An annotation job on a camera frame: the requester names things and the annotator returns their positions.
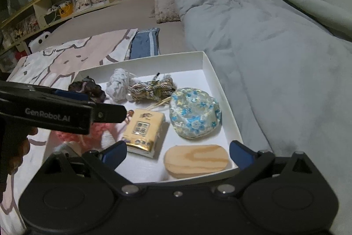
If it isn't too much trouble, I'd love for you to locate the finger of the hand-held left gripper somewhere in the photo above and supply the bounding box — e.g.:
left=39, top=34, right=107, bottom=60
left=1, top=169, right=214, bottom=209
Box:
left=90, top=104, right=127, bottom=123
left=27, top=83, right=97, bottom=107

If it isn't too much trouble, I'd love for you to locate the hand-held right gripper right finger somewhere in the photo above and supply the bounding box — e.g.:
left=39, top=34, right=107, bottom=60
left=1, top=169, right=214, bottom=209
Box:
left=212, top=141, right=319, bottom=197

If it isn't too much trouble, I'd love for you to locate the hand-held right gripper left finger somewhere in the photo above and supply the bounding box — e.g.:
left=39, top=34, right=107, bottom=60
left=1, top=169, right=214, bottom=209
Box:
left=41, top=141, right=141, bottom=196

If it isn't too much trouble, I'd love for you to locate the grey white crochet toy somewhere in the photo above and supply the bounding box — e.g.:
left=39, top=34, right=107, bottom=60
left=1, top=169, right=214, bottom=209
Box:
left=106, top=68, right=136, bottom=102

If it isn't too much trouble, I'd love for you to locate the pink white crochet doll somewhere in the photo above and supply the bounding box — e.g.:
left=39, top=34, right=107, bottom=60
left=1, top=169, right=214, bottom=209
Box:
left=51, top=119, right=119, bottom=150

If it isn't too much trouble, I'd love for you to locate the gold white tissue pack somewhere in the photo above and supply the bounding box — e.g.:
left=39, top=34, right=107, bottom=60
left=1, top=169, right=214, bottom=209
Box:
left=121, top=108, right=169, bottom=160

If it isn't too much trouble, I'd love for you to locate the oval wooden block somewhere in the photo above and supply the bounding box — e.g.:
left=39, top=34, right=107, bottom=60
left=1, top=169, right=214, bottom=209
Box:
left=163, top=144, right=230, bottom=179

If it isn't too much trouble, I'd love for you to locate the blue floral drawstring pouch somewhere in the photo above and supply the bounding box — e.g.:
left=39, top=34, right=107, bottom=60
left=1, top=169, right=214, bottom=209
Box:
left=169, top=88, right=222, bottom=140

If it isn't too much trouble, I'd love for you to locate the white cardboard box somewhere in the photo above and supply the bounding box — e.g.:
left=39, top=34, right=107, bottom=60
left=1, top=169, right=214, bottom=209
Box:
left=44, top=50, right=244, bottom=183

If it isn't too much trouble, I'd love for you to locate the person's left hand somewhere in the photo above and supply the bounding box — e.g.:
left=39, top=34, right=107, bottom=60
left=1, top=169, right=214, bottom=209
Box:
left=5, top=126, right=38, bottom=178

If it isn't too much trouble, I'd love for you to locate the dark yarn bundle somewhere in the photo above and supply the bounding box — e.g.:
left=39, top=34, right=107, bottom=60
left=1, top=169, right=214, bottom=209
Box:
left=68, top=76, right=107, bottom=103

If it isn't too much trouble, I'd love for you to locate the printed cartoon blanket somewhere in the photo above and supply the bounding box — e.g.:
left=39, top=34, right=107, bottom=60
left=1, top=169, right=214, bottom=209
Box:
left=0, top=28, right=138, bottom=219

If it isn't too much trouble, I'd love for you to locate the white device with dark eyes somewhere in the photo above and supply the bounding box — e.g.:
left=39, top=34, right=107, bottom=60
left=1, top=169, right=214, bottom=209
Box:
left=29, top=31, right=51, bottom=54

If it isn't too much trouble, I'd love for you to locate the blue striped cloth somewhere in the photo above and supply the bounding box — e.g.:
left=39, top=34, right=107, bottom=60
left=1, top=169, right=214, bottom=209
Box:
left=129, top=28, right=161, bottom=60

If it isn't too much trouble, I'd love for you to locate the row of figurine boxes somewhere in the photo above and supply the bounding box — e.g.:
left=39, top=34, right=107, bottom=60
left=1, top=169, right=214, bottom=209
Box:
left=1, top=15, right=40, bottom=43

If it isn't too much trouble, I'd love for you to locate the bed with taupe sheet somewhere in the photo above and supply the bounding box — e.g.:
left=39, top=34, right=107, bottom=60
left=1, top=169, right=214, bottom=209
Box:
left=49, top=1, right=193, bottom=59

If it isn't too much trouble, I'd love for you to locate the yellow bag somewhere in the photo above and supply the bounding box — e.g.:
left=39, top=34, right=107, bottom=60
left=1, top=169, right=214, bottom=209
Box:
left=59, top=3, right=73, bottom=17

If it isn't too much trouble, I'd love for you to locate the grey fluffy pillow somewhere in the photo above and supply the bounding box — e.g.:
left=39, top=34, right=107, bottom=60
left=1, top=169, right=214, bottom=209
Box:
left=150, top=0, right=182, bottom=24

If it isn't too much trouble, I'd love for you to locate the grey duvet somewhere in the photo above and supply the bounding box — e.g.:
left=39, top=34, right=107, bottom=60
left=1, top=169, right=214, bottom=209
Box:
left=161, top=0, right=352, bottom=158

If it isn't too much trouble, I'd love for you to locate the gold white rope bundle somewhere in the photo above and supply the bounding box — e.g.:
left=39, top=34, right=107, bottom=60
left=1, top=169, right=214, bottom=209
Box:
left=127, top=72, right=176, bottom=102

